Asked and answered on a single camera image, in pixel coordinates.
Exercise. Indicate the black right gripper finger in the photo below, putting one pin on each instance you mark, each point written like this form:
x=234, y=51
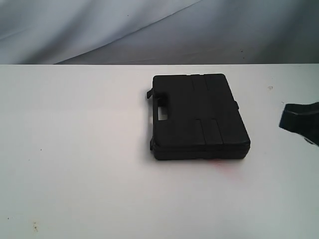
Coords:
x=302, y=120

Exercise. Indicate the black plastic tool case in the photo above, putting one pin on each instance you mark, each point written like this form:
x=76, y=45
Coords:
x=196, y=117

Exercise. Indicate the white backdrop cloth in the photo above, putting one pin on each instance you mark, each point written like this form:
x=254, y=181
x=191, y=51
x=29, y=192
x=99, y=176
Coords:
x=159, y=31

